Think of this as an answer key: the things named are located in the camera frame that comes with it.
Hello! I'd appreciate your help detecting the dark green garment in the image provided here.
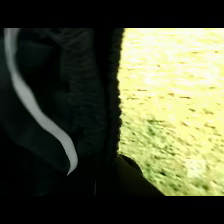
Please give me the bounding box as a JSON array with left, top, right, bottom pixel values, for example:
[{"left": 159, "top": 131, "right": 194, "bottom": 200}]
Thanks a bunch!
[{"left": 0, "top": 28, "right": 126, "bottom": 197}]

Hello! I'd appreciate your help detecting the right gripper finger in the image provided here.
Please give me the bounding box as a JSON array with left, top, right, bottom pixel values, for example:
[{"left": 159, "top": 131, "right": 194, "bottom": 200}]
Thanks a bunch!
[{"left": 114, "top": 154, "right": 165, "bottom": 197}]

